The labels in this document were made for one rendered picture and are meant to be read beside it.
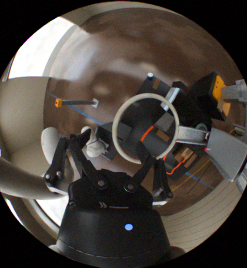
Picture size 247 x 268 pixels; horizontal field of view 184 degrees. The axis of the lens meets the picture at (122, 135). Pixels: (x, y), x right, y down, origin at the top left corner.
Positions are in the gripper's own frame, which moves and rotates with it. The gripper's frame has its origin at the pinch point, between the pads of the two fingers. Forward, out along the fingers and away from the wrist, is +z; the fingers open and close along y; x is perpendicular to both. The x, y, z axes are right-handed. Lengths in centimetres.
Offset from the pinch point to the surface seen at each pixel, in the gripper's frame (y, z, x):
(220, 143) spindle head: 69, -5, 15
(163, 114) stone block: 49, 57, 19
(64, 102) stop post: -92, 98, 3
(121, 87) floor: -5, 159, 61
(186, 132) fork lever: 55, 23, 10
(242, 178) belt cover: 56, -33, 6
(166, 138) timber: 108, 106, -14
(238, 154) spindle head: 61, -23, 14
